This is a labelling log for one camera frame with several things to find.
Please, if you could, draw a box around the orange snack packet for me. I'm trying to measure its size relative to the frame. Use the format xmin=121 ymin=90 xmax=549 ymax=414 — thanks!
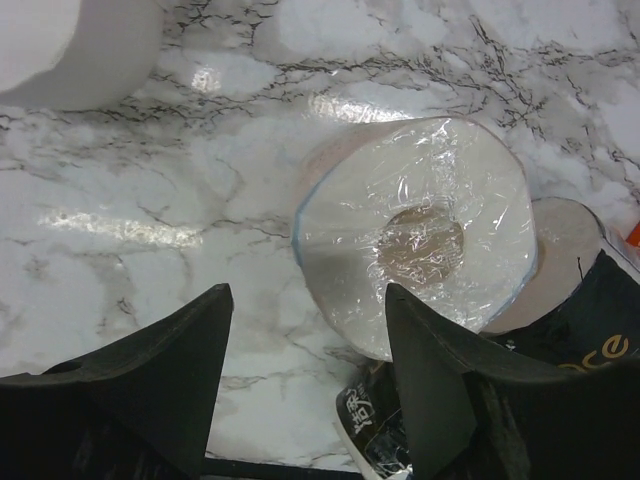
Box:
xmin=620 ymin=223 xmax=640 ymax=270

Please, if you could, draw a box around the black wrapped roll right rear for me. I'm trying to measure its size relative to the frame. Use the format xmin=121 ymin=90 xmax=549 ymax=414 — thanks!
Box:
xmin=482 ymin=196 xmax=640 ymax=386

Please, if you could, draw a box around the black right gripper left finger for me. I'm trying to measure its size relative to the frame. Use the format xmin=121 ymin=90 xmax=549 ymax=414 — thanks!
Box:
xmin=1 ymin=284 xmax=234 ymax=479

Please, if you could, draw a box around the black wrapped roll right front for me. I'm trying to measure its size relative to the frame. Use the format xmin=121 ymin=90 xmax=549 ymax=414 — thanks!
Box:
xmin=335 ymin=361 xmax=413 ymax=480

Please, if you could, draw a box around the black wrapped roll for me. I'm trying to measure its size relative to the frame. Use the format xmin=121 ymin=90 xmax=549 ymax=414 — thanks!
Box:
xmin=482 ymin=196 xmax=640 ymax=386
xmin=335 ymin=361 xmax=413 ymax=480

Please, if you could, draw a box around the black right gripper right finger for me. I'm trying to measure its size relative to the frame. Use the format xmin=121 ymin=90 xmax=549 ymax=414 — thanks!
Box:
xmin=385 ymin=284 xmax=639 ymax=479

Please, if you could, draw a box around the plastic pinkish paper roll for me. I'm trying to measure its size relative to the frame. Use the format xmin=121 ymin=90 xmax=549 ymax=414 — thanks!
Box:
xmin=291 ymin=116 xmax=537 ymax=361

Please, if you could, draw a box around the white paper roll centre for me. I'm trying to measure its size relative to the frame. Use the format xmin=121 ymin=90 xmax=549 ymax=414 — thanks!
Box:
xmin=1 ymin=0 xmax=165 ymax=111

